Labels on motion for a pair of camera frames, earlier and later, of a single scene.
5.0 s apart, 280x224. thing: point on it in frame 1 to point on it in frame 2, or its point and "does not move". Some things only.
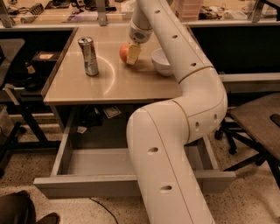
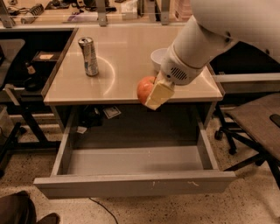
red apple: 123,52 to 144,87
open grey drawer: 107,171 does not move
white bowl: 160,62 does not move
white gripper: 140,35 to 176,69
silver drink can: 90,60 does not move
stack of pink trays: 188,10 does not move
